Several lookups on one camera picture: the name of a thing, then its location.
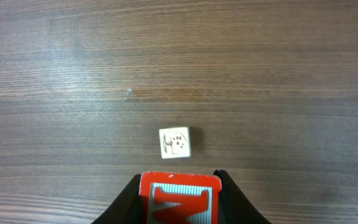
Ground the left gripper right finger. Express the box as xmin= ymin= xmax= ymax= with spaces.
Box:
xmin=213 ymin=169 xmax=271 ymax=224

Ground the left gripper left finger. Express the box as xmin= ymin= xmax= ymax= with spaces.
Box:
xmin=92 ymin=174 xmax=142 ymax=224

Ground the wooden block blue side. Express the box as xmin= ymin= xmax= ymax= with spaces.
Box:
xmin=158 ymin=126 xmax=191 ymax=159

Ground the red E letter block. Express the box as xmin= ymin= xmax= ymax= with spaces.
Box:
xmin=139 ymin=171 xmax=222 ymax=224

